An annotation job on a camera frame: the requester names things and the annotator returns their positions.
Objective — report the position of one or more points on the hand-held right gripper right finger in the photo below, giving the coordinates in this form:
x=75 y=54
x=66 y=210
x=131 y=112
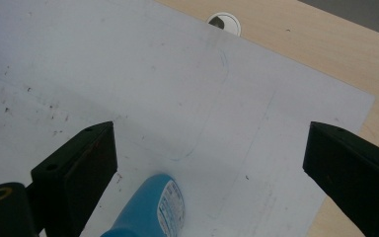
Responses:
x=352 y=171

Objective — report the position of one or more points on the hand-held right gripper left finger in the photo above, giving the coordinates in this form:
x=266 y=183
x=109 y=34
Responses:
x=79 y=177

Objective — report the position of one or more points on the blue bottle with white cap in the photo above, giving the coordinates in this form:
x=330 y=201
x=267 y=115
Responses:
x=141 y=210

